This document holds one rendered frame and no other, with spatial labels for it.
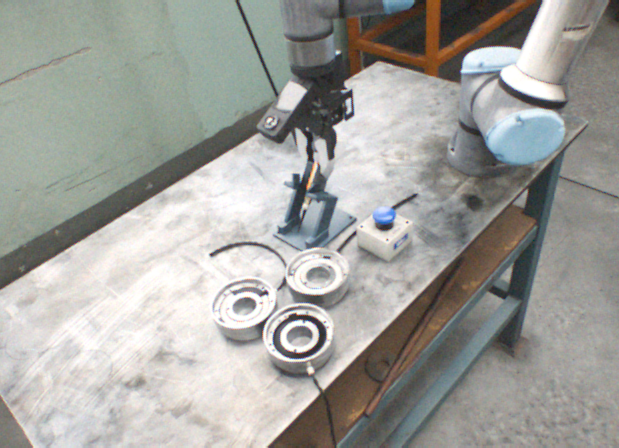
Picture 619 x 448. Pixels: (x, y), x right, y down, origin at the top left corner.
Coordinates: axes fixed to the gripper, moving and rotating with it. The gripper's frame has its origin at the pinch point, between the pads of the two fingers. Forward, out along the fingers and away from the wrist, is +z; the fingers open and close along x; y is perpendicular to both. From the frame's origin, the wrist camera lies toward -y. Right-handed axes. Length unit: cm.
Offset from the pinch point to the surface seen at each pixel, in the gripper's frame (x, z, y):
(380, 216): -13.5, 4.5, 0.6
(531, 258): -23, 51, 52
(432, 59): 81, 63, 164
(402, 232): -16.8, 7.7, 2.3
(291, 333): -15.0, 10.0, -23.7
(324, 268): -10.5, 9.2, -11.1
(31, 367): 14, 12, -54
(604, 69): 24, 92, 253
